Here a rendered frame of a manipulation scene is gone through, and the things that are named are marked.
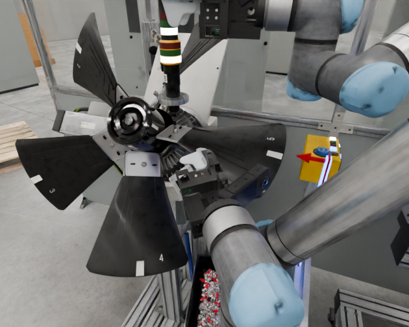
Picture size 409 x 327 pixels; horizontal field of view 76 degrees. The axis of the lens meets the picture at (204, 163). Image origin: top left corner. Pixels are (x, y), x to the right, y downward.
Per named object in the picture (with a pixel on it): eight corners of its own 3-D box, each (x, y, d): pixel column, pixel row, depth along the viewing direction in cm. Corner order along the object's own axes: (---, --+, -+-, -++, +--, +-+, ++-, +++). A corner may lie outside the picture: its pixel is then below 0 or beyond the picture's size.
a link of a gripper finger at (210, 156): (200, 144, 50) (214, 170, 43) (208, 142, 50) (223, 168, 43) (202, 164, 52) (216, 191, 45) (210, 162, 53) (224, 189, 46)
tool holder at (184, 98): (156, 95, 63) (151, 51, 58) (184, 93, 65) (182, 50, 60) (159, 107, 56) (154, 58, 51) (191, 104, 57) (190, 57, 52)
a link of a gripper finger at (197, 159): (174, 143, 53) (184, 169, 46) (201, 137, 54) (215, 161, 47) (176, 156, 55) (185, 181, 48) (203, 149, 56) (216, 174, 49)
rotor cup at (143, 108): (124, 155, 74) (93, 144, 62) (137, 107, 76) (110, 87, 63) (169, 165, 70) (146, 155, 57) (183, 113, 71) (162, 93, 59)
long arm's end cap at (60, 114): (88, 121, 99) (64, 110, 89) (82, 139, 99) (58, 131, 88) (82, 120, 100) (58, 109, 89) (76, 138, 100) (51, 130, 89)
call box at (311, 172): (301, 159, 95) (307, 133, 90) (331, 165, 92) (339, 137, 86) (297, 183, 82) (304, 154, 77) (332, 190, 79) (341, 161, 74)
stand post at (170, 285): (169, 316, 142) (151, 180, 94) (184, 323, 139) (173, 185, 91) (165, 324, 138) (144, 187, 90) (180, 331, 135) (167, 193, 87)
